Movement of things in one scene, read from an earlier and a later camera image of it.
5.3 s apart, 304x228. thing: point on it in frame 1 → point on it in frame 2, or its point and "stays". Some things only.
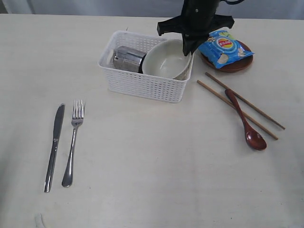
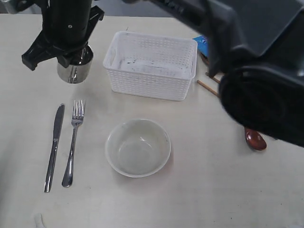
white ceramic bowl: [166, 59] → [137, 147]
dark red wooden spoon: [253, 138] stays
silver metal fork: [77, 118] stays
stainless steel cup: [128, 59] → [80, 66]
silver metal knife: [58, 127] stays
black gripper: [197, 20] → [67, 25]
